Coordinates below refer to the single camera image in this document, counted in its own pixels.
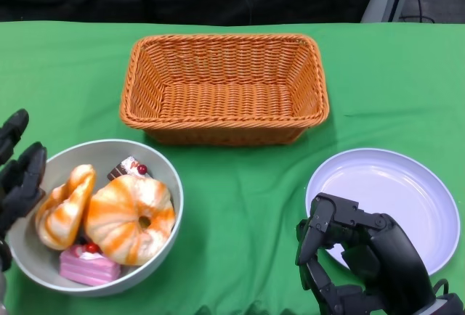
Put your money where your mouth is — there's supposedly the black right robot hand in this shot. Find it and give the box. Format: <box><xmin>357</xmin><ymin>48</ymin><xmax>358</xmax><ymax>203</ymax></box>
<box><xmin>294</xmin><ymin>192</ymin><xmax>437</xmax><ymax>315</ymax></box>

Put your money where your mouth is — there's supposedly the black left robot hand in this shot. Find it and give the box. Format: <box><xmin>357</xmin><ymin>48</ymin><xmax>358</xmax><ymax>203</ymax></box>
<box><xmin>0</xmin><ymin>108</ymin><xmax>48</xmax><ymax>272</ymax></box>

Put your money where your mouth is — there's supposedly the elongated orange striped bread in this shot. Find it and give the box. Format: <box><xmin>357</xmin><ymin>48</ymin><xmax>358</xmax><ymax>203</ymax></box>
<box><xmin>35</xmin><ymin>164</ymin><xmax>97</xmax><ymax>251</ymax></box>

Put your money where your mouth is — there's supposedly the grey round bowl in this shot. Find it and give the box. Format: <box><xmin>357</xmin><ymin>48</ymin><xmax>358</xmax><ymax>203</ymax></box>
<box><xmin>7</xmin><ymin>139</ymin><xmax>185</xmax><ymax>297</ymax></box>

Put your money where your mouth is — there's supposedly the round orange ring bread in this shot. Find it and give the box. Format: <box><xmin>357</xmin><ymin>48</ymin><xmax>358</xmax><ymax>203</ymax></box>
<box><xmin>85</xmin><ymin>175</ymin><xmax>176</xmax><ymax>267</ymax></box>

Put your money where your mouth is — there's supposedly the white round plate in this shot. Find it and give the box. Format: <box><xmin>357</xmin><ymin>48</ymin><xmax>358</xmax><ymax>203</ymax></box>
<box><xmin>304</xmin><ymin>148</ymin><xmax>459</xmax><ymax>277</ymax></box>

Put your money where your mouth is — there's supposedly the chocolate cake slice with cherry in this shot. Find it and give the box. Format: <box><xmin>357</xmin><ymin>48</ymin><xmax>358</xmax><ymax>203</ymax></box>
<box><xmin>106</xmin><ymin>155</ymin><xmax>152</xmax><ymax>181</ymax></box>

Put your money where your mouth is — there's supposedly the pink layered cake slice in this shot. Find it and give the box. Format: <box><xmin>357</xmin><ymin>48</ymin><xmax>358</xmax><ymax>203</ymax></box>
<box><xmin>59</xmin><ymin>242</ymin><xmax>122</xmax><ymax>287</ymax></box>

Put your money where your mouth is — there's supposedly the orange wicker basket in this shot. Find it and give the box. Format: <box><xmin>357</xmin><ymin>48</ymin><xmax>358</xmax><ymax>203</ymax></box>
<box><xmin>119</xmin><ymin>33</ymin><xmax>329</xmax><ymax>146</ymax></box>

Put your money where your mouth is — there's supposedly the green tablecloth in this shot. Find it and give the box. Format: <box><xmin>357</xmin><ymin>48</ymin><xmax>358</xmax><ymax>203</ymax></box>
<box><xmin>0</xmin><ymin>20</ymin><xmax>465</xmax><ymax>315</ymax></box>

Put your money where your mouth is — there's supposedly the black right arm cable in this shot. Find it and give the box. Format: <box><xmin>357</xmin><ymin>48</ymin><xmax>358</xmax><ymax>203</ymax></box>
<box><xmin>433</xmin><ymin>277</ymin><xmax>450</xmax><ymax>298</ymax></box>

